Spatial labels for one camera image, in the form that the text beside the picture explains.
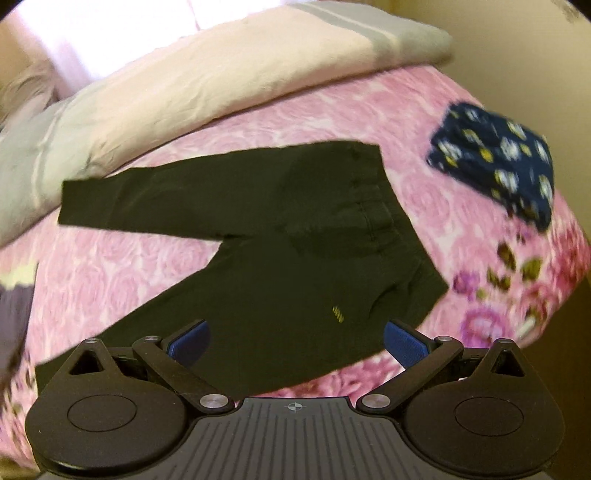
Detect purple garment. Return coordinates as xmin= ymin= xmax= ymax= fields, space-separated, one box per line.
xmin=0 ymin=281 xmax=35 ymax=370

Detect pink floral blanket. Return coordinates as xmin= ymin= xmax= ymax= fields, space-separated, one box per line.
xmin=0 ymin=65 xmax=591 ymax=462

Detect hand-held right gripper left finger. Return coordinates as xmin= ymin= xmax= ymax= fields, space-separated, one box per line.
xmin=44 ymin=318 xmax=236 ymax=414

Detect black pants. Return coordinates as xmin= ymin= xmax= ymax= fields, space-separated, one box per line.
xmin=36 ymin=141 xmax=450 ymax=400

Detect white sheer curtain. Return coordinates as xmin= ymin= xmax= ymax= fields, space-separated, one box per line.
xmin=28 ymin=0 xmax=204 ymax=93

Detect grey and pink duvet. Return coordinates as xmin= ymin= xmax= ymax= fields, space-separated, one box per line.
xmin=0 ymin=0 xmax=455 ymax=247

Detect navy printed garment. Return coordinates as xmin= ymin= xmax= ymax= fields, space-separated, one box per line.
xmin=426 ymin=100 xmax=555 ymax=232

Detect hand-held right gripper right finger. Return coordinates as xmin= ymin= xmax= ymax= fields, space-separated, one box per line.
xmin=355 ymin=319 xmax=540 ymax=414

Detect pale yellow cloth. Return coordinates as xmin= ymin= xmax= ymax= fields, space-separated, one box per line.
xmin=0 ymin=263 xmax=38 ymax=289

